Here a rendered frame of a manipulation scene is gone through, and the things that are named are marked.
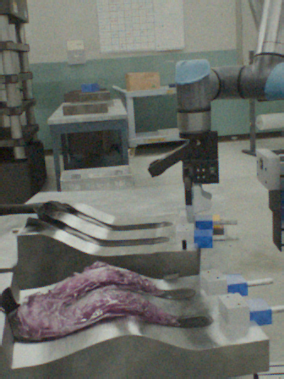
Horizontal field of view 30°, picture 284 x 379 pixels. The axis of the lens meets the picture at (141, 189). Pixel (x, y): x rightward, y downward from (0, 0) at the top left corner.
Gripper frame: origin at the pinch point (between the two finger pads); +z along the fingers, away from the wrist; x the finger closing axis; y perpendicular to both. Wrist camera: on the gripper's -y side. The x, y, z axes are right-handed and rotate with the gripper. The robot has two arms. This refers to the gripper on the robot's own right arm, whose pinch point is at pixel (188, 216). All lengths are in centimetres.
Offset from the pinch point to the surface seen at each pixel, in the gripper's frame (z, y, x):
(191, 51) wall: -41, -20, 646
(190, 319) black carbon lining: 5.5, 1.5, -39.0
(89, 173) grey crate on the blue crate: 58, -103, 327
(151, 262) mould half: 4.1, -7.1, -17.7
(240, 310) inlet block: 3.1, 9.5, -40.7
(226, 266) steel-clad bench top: 10.6, 8.1, -4.7
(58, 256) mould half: 2.6, -26.6, -17.7
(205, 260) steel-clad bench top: 10.6, 3.5, -0.9
